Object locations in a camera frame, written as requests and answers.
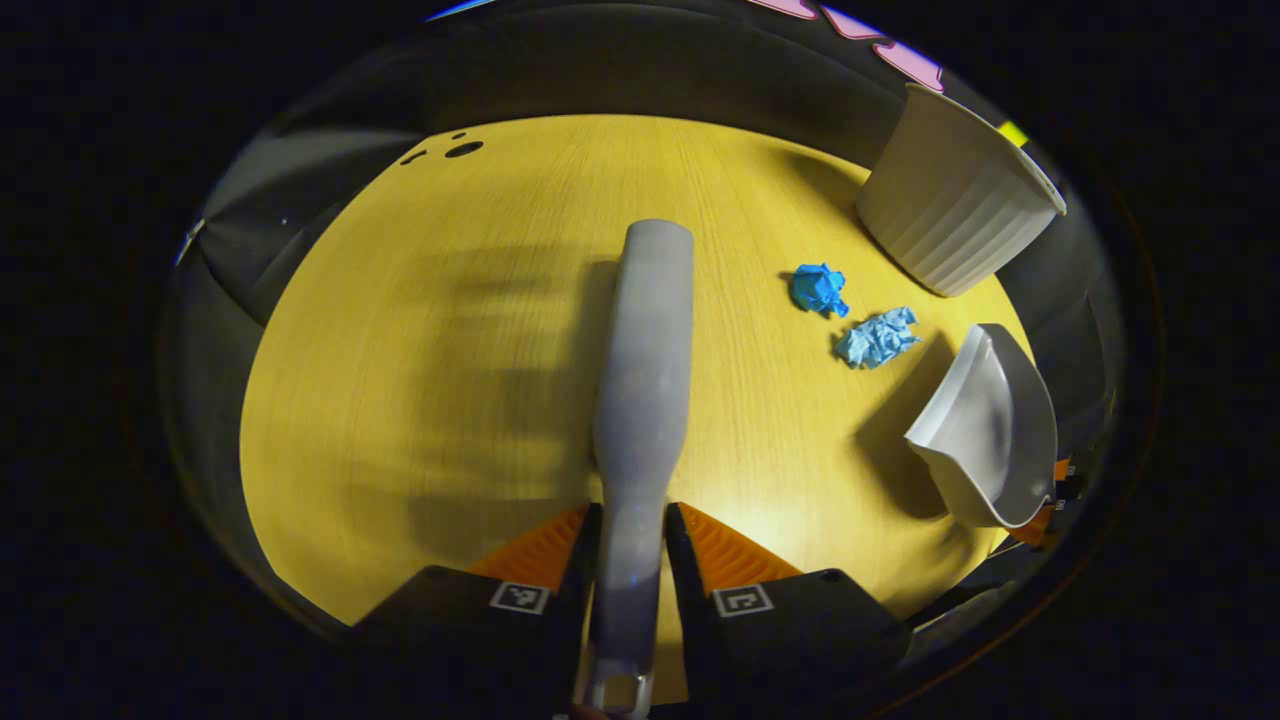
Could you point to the grey plastic dustpan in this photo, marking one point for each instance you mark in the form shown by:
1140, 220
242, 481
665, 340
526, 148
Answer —
1000, 430

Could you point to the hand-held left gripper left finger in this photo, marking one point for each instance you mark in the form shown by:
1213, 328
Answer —
580, 590

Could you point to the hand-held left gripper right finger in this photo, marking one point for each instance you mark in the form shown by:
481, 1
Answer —
685, 600

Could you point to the grey ribbed garbage bin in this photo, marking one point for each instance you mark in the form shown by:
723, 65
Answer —
950, 210

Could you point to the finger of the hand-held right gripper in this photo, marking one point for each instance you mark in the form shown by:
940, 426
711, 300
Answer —
1064, 470
1040, 528

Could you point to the wooden desktop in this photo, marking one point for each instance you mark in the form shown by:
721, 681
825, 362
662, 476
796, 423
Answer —
450, 300

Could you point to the dark blue paper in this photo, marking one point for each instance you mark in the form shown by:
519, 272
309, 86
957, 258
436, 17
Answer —
815, 288

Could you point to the light blue paper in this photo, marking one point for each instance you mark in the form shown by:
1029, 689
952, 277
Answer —
875, 340

